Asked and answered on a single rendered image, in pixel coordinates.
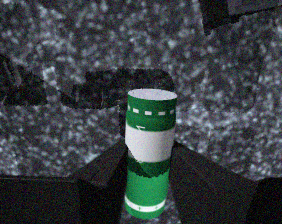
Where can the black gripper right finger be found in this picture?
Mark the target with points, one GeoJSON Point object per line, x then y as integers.
{"type": "Point", "coordinates": [207, 193]}

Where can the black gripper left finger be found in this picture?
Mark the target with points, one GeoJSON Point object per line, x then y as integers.
{"type": "Point", "coordinates": [93, 194]}

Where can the green and white battery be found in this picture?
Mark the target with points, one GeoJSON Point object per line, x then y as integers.
{"type": "Point", "coordinates": [149, 135]}

